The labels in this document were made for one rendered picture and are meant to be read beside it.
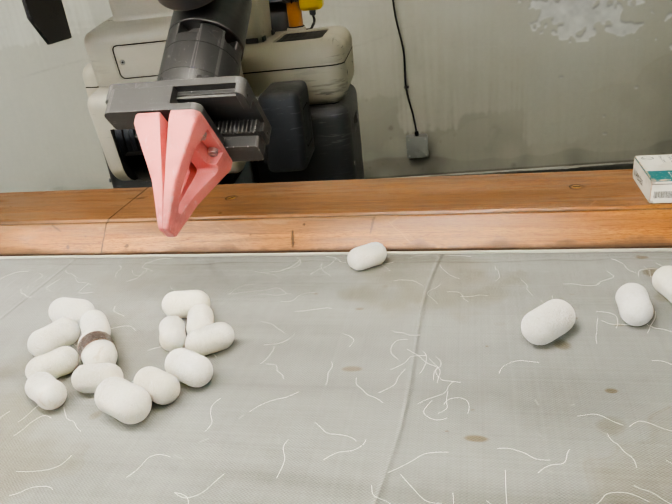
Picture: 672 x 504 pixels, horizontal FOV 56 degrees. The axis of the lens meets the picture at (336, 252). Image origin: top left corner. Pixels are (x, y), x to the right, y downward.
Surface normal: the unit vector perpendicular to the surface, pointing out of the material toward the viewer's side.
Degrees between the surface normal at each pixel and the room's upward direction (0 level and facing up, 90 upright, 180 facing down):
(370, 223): 45
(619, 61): 90
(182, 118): 62
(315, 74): 90
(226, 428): 0
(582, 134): 89
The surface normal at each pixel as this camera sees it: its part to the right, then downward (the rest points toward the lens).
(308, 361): -0.11, -0.89
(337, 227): -0.21, -0.32
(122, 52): -0.08, 0.56
